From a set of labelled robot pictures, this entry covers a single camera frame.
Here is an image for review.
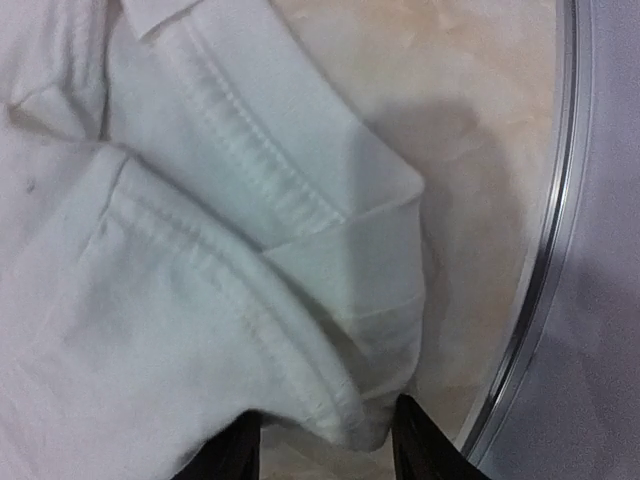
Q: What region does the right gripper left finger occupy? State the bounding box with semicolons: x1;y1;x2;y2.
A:
173;412;262;480

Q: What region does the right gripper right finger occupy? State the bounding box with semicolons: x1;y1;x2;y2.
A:
392;394;489;480

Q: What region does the white t-shirt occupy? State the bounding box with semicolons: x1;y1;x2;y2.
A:
1;1;425;479

